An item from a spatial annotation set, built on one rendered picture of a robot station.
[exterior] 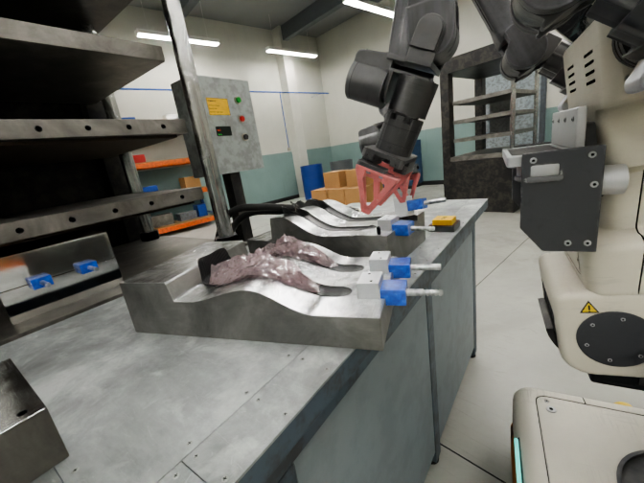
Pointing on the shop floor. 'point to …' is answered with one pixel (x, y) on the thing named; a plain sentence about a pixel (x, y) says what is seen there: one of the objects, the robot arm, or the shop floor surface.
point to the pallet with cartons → (343, 187)
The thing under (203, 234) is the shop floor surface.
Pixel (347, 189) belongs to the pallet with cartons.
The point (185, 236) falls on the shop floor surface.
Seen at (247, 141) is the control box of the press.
